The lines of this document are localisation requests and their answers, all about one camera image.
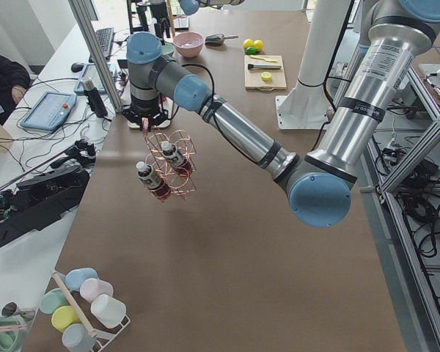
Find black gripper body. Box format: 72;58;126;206
122;105;169;128

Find copper wire bottle basket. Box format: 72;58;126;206
144;129;197;202

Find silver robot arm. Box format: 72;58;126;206
178;0;244;15
126;1;440;227

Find tea bottle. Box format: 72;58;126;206
161;141;192;177
136;161;171;201

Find black thermos bottle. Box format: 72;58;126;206
81;77;108;118

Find blue teach pendant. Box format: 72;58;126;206
73;64;106;95
20;92;77;132

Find mint green bowl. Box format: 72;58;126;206
161;43;175;56

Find black keyboard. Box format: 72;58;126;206
95;27;114;61

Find pink bowl of ice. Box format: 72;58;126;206
173;32;205;59

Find steel ice scoop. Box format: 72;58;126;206
205;34;238;46

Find steel muddler black tip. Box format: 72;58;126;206
247;63;282;70

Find yellow plastic knife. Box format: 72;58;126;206
249;55;278;62

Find whole yellow lemon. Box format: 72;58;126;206
245;46;257;55
243;38;254;50

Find half lemon slice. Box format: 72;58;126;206
261;72;272;81

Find bamboo cutting board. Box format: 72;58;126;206
244;55;287;90

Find seated person dark clothes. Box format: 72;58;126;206
0;55;31;125

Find pastel cups rack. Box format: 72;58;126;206
40;268;131;351

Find aluminium frame post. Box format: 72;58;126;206
68;0;122;113

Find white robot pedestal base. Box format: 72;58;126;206
276;0;353;130

